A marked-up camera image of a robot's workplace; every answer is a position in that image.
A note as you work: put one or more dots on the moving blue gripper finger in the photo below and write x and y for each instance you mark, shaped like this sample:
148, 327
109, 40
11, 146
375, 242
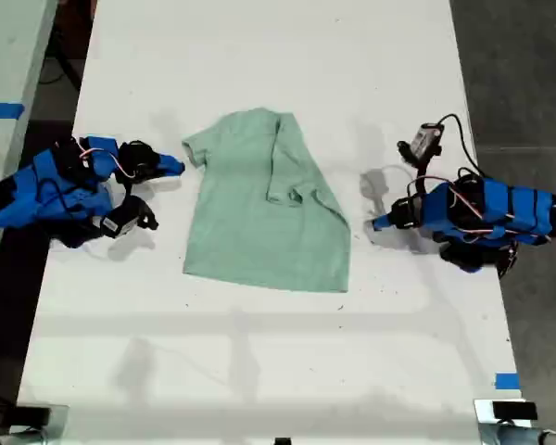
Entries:
386, 226
167, 171

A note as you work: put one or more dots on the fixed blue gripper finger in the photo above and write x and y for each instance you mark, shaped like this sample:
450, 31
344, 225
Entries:
385, 219
170, 161

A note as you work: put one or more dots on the pale green T-shirt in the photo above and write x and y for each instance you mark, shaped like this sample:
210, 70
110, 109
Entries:
259, 208

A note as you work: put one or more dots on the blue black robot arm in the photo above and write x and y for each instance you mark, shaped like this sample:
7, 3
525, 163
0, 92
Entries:
23, 185
496, 208

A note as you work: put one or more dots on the long blue tape strip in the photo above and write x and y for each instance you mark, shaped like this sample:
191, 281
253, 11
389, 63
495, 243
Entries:
0, 110

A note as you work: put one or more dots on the short blue tape strip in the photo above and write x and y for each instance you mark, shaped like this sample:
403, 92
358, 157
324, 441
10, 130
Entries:
507, 381

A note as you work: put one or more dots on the small black edge clip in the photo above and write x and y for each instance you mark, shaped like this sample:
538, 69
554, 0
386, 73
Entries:
282, 441

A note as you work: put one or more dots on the black camera stalk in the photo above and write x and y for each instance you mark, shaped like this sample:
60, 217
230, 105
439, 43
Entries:
422, 174

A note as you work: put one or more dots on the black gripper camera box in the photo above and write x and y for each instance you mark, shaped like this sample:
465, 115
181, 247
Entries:
122, 220
425, 139

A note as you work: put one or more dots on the metal table clamp bracket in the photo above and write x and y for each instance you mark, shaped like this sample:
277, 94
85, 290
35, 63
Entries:
509, 417
37, 419

